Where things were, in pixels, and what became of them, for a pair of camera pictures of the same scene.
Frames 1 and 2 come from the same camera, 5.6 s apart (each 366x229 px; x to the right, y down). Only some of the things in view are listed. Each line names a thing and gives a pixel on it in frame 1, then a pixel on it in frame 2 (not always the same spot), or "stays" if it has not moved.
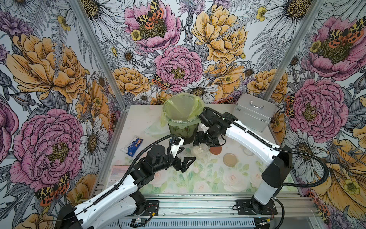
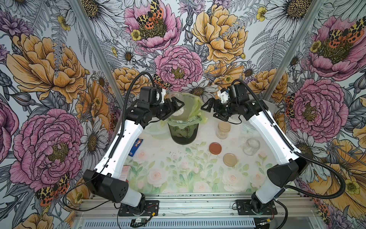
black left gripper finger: x=184 y=165 -> x=177 y=104
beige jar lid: x=229 y=160 stays
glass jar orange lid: x=201 y=152 -> x=184 y=112
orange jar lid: x=215 y=150 stays
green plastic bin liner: x=182 y=110 stays
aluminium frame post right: x=293 y=50 stays
